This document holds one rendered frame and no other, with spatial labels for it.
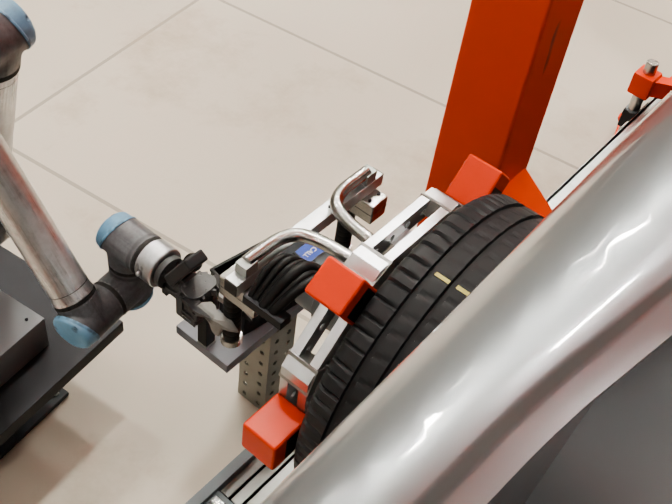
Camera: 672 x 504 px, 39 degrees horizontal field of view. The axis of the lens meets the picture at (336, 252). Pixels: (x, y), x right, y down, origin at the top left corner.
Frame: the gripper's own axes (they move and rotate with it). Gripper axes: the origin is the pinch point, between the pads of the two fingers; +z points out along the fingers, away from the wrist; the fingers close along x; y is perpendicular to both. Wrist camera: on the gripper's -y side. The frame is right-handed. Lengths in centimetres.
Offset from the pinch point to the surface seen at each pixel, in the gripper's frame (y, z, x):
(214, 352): 38.0, -17.4, -11.4
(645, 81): 33, 7, -182
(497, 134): -20, 14, -60
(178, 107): 83, -129, -105
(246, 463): 76, -6, -12
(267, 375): 65, -16, -30
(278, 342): 54, -16, -33
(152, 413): 83, -38, -9
